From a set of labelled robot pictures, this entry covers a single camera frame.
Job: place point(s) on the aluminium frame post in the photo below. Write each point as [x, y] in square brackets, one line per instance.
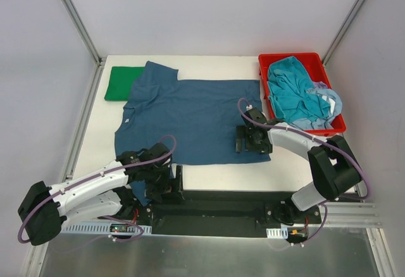
[82, 31]
[343, 30]

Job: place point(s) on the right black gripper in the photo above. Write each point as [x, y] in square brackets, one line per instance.
[240, 139]

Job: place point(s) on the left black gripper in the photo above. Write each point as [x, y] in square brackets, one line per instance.
[177, 182]

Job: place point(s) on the teal t-shirt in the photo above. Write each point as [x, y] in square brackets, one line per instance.
[287, 81]

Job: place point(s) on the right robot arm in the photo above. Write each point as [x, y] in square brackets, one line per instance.
[334, 169]

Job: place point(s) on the left aluminium frame post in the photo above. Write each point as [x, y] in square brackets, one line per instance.
[82, 31]

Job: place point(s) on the dark blue t-shirt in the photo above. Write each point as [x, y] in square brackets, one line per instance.
[202, 115]

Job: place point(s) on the light blue t-shirt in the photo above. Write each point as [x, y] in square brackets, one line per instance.
[317, 109]

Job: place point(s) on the folded green t-shirt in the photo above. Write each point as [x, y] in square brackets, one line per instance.
[120, 81]

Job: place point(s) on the right white cable duct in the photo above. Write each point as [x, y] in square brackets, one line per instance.
[277, 233]

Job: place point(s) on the white cable duct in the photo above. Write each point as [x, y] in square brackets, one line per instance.
[277, 233]
[107, 228]

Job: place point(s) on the right aluminium frame post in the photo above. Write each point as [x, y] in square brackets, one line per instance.
[343, 30]

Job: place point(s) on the left white cable duct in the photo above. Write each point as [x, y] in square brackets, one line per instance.
[107, 228]

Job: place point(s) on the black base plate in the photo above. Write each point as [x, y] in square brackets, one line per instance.
[221, 214]

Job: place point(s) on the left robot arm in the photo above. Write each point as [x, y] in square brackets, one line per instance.
[48, 209]

